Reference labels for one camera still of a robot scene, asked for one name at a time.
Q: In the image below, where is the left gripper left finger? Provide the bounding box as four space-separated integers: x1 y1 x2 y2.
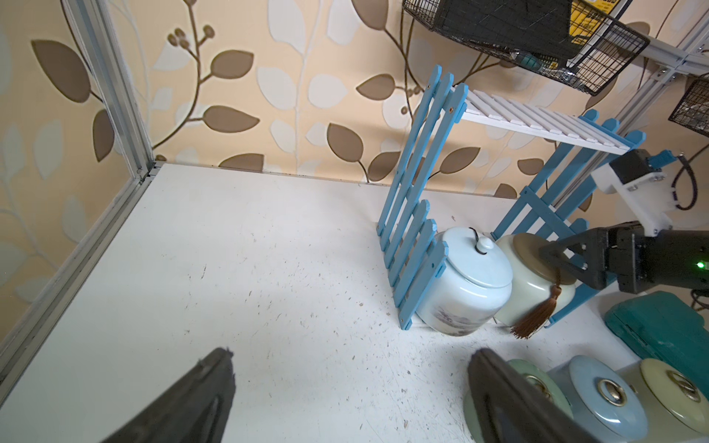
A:
105 348 236 442

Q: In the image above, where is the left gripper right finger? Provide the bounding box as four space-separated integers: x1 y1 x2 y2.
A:
467 348 596 442

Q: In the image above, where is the black wire basket right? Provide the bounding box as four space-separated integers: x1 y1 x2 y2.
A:
668 74 709 137

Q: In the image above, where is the blue white wooden shelf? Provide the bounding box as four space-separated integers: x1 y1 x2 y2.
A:
357 64 646 329

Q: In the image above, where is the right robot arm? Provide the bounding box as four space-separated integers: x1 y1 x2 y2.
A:
539 221 708 295

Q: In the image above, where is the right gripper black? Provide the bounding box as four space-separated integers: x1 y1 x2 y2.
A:
539 221 665 293

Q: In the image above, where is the green tea canister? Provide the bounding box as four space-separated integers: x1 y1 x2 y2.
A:
463 359 573 442

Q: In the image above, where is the white-blue ceramic jar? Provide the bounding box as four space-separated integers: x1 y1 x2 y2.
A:
417 227 513 337

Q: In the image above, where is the blue tea canister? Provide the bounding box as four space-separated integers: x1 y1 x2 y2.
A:
548 356 649 442

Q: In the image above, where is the yellow-green tea canister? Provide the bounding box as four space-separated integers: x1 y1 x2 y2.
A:
617 358 708 442

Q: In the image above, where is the black wire basket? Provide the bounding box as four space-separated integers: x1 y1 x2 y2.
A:
403 0 650 96
668 74 709 137

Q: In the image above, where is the black wire basket back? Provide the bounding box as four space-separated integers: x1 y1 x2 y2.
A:
403 0 650 96

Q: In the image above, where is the cream jar with tassel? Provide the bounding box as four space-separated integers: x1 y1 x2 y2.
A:
495 233 577 339

